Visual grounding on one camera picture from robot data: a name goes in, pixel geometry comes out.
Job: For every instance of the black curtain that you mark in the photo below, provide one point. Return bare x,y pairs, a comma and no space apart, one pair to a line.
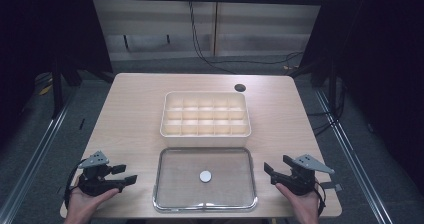
376,50
40,34

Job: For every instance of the small black floor stick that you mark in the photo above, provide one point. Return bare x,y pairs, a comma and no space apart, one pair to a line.
81,124

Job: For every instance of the white round disc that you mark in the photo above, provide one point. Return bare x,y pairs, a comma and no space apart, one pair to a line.
205,176

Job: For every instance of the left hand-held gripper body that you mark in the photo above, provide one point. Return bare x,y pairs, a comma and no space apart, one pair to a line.
95,184

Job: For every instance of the metal floor rail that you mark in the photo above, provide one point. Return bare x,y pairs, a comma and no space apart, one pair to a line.
353,164
30,164

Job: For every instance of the white compartment storage box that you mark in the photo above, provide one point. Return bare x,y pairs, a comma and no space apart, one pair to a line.
205,140

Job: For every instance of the yellow floor object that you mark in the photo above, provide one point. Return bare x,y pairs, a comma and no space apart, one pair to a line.
45,90

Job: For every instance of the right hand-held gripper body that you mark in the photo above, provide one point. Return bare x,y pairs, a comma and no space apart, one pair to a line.
303,180

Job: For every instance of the person's left hand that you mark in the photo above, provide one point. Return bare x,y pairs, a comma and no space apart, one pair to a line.
81,205

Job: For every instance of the person's right hand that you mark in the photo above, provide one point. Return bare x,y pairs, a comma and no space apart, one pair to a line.
305,207

